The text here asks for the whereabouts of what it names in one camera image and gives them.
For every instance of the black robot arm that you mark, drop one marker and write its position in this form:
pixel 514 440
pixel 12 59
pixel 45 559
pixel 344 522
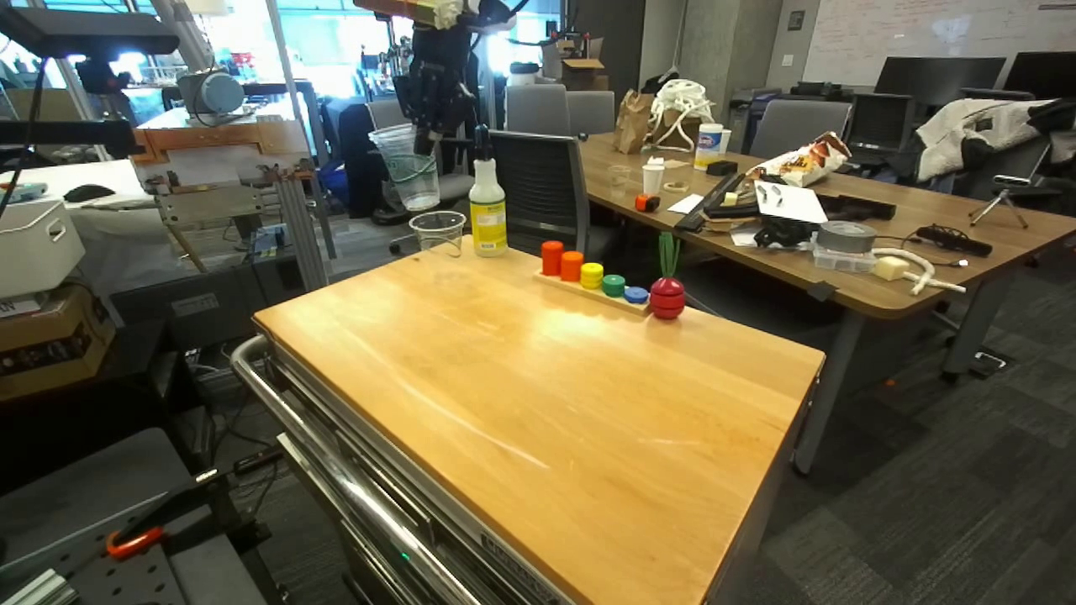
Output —
pixel 437 89

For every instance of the wooden peg tray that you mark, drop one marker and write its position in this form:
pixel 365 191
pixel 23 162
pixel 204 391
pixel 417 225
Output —
pixel 589 292

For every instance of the orange cylinder peg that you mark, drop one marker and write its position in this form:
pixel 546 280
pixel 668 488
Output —
pixel 571 265

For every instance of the red cylinder peg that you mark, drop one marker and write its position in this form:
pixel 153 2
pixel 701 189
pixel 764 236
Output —
pixel 552 257

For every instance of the yellow cylinder peg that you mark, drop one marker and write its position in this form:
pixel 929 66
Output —
pixel 593 273

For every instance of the green cylinder peg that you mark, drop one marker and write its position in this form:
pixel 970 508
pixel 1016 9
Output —
pixel 612 285

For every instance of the blue cylinder peg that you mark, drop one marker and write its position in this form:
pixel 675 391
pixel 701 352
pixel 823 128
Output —
pixel 636 292

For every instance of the yellow label spray bottle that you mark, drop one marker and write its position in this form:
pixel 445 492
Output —
pixel 487 219

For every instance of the clear plastic cup left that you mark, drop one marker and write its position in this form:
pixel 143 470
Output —
pixel 437 225

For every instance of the red radish toy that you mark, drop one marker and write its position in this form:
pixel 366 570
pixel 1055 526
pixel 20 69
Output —
pixel 668 292

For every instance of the orange black tape measure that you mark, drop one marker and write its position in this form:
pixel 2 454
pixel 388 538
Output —
pixel 647 203

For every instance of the long black bar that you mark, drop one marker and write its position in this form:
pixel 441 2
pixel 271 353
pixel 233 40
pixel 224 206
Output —
pixel 717 203

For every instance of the white paper sheet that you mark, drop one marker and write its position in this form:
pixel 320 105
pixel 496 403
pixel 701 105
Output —
pixel 789 203

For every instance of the wooden office desk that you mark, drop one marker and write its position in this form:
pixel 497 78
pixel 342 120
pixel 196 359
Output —
pixel 874 250

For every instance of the chip bag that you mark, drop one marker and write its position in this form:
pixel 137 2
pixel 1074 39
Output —
pixel 803 162

